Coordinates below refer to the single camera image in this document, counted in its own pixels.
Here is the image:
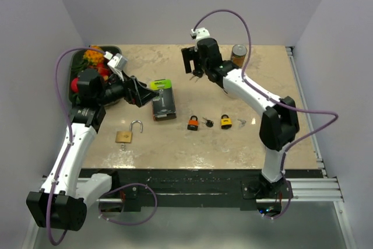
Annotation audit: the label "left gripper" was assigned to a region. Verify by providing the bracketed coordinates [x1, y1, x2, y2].
[96, 68, 159, 107]

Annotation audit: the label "orange padlock with keys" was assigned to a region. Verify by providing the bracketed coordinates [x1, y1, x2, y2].
[187, 115, 214, 131]

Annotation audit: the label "yellow padlock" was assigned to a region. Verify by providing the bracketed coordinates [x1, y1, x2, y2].
[220, 114, 233, 129]

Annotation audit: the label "silver keys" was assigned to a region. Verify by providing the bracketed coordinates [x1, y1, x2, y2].
[238, 119, 247, 128]

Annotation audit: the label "black padlock with keys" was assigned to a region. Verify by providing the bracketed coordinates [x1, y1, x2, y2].
[189, 70, 203, 80]

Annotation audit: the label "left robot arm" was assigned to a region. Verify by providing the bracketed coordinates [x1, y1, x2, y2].
[26, 68, 158, 231]

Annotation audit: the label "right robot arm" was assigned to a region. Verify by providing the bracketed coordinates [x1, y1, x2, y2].
[181, 38, 300, 198]

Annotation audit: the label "razor box green black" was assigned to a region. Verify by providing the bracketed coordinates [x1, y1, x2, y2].
[150, 79, 177, 121]

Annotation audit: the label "tin can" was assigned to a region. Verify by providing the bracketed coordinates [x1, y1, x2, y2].
[230, 44, 248, 68]

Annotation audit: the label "white toilet paper roll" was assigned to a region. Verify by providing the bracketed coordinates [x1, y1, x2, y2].
[223, 89, 237, 99]

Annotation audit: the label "brass padlock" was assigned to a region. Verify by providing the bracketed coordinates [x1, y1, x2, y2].
[115, 120, 143, 150]

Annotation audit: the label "fruit tray dark green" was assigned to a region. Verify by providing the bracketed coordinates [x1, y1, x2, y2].
[68, 45, 121, 107]

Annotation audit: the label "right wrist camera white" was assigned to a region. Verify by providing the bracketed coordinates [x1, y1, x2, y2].
[190, 27, 210, 43]

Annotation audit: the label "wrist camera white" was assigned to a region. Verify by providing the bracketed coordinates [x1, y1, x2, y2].
[104, 51, 128, 79]
[190, 27, 210, 43]

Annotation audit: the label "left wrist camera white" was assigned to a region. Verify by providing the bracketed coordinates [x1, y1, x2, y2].
[104, 51, 128, 79]

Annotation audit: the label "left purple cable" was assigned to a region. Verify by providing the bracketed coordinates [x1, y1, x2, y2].
[46, 47, 107, 246]

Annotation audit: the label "purple cable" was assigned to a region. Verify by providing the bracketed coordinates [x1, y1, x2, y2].
[193, 9, 339, 220]
[46, 47, 107, 246]

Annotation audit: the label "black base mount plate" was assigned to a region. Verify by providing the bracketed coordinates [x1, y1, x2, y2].
[76, 168, 324, 212]

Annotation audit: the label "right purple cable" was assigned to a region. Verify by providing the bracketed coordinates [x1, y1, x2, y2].
[193, 9, 339, 220]

